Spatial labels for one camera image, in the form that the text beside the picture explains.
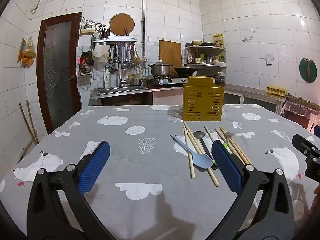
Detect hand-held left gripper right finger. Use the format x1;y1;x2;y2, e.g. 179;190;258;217
209;140;294;240

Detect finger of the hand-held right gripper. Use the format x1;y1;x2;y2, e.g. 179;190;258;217
292;134;320;157

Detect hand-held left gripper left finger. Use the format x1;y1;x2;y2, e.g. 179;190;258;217
26;141;118;240

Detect light blue plastic spoon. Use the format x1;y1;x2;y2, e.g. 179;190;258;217
170;134;214;169

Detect green handled utensil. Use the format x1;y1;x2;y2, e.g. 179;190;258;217
223;133;235;151

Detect dark grey spoon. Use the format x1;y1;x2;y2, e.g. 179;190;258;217
192;131;218;170

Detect yellow slotted utensil holder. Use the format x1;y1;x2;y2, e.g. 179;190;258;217
182;76;224;122

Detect row of hanging kitchen utensils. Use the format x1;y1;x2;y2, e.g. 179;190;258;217
107;42;142;72

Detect plastic covered side table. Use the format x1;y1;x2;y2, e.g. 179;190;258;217
281;95;320;131

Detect grey polar bear tablecloth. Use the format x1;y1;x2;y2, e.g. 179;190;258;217
0;104;320;240

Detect yellow egg tray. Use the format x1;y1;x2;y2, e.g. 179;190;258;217
266;85;288;97

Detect kitchen counter cabinet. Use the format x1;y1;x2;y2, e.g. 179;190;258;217
147;83;286;113

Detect leaning bamboo sticks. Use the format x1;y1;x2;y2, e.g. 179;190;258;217
19;99;40;146

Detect steel sink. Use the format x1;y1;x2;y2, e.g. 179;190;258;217
96;85;149;96

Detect white soap bottle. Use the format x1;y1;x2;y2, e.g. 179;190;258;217
103;66;112;89

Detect red and black hanging item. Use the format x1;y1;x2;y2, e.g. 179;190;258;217
78;51;94;76

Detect black wok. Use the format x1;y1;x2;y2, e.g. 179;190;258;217
174;66;206;75

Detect brown door with glass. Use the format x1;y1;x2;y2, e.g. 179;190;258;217
37;12;83;134

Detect gas stove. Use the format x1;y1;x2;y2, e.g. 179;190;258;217
145;76;189;87

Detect row of condiment bottles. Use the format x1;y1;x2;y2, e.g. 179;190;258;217
187;50;226;65

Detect white hanging cloth bag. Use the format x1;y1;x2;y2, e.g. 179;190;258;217
92;45;111;63

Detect steel pot with lid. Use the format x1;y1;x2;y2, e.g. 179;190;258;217
148;60;174;77

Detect metal corner shelf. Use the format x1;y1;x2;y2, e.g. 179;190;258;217
184;43;227;68

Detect rectangular wooden cutting board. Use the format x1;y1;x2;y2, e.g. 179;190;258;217
158;40;182;67

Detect hanging plastic bags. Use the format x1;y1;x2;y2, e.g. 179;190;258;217
17;36;37;69

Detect white electrical box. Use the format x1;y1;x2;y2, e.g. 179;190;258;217
80;24;97;36

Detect round wooden cutting board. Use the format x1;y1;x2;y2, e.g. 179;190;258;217
109;13;136;36

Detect vertical grey pipe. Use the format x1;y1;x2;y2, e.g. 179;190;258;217
140;0;147;58

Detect round green wall board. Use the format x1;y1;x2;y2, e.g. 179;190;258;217
299;57;318;83

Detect yellow hose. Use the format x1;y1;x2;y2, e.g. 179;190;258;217
127;68;146;81

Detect metal wall rack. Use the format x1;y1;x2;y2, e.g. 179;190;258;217
91;38;138;47

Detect yellow wall calendar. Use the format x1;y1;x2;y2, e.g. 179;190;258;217
212;33;224;48

